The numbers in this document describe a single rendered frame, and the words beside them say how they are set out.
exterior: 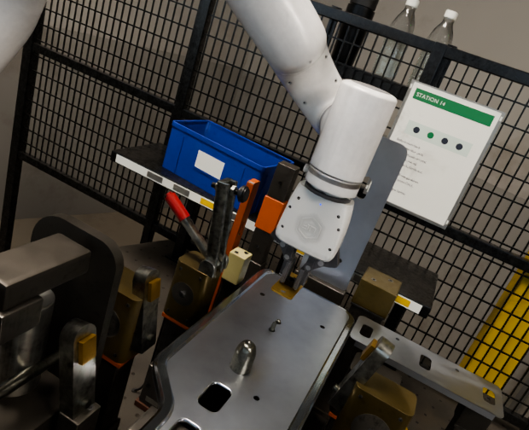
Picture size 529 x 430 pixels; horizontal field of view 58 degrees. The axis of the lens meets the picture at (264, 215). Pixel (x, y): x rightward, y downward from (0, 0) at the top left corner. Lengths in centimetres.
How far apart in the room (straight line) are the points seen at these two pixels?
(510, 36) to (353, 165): 204
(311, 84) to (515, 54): 196
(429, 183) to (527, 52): 147
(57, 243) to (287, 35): 36
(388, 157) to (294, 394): 49
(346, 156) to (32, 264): 42
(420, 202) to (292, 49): 73
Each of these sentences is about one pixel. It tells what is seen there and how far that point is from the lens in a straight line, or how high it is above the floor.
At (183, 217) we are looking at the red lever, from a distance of 85.
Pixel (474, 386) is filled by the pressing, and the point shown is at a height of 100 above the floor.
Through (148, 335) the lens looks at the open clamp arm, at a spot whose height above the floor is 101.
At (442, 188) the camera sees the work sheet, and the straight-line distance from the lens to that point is 126.
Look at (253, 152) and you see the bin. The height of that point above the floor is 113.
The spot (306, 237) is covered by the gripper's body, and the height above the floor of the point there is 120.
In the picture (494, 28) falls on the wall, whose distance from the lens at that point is 270.
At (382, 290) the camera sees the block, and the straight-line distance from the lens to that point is 102.
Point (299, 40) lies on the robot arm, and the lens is 63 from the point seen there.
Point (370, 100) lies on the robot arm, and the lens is 67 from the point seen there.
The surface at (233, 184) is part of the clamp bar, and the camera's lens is 81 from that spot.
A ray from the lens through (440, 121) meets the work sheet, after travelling 124.
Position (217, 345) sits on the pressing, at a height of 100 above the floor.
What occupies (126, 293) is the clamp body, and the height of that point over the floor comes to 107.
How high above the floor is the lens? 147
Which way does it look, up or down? 21 degrees down
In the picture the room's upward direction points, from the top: 20 degrees clockwise
